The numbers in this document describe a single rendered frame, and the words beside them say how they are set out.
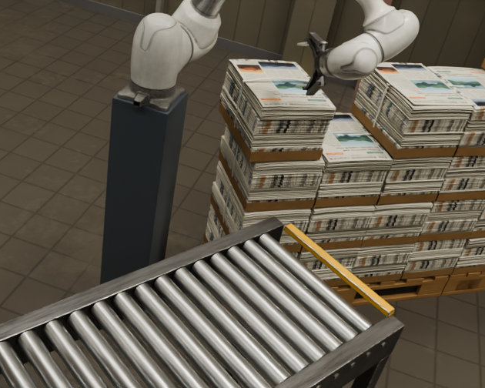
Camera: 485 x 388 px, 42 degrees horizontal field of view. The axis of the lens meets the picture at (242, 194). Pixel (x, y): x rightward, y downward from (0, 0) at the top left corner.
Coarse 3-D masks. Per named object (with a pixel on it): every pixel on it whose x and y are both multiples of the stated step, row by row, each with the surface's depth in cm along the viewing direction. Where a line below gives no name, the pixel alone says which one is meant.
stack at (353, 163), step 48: (336, 144) 246; (288, 192) 238; (336, 192) 246; (384, 192) 254; (432, 192) 264; (288, 240) 254; (336, 240) 263; (336, 288) 282; (384, 288) 293; (432, 288) 305
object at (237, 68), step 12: (240, 60) 237; (252, 60) 239; (264, 60) 241; (228, 72) 239; (240, 72) 228; (252, 72) 230; (264, 72) 232; (276, 72) 234; (288, 72) 236; (300, 72) 238; (228, 84) 239; (240, 84) 227; (228, 96) 238; (228, 108) 239
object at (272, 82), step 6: (246, 78) 226; (252, 78) 226; (258, 78) 228; (294, 78) 233; (246, 84) 222; (252, 84) 223; (258, 84) 224; (264, 84) 224; (270, 84) 225; (276, 84) 226; (282, 84) 227; (288, 84) 228; (294, 84) 229; (306, 84) 231; (246, 90) 223; (240, 102) 229; (240, 108) 228; (234, 114) 233; (234, 120) 235
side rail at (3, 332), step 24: (216, 240) 189; (240, 240) 191; (168, 264) 177; (192, 264) 180; (96, 288) 164; (120, 288) 166; (48, 312) 155; (72, 312) 157; (0, 336) 146; (72, 336) 162; (24, 360) 155
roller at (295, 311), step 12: (228, 252) 188; (240, 252) 187; (240, 264) 184; (252, 264) 183; (252, 276) 181; (264, 276) 180; (264, 288) 178; (276, 288) 177; (276, 300) 175; (288, 300) 174; (288, 312) 173; (300, 312) 171; (300, 324) 170; (312, 324) 168; (312, 336) 167; (324, 336) 165; (324, 348) 165
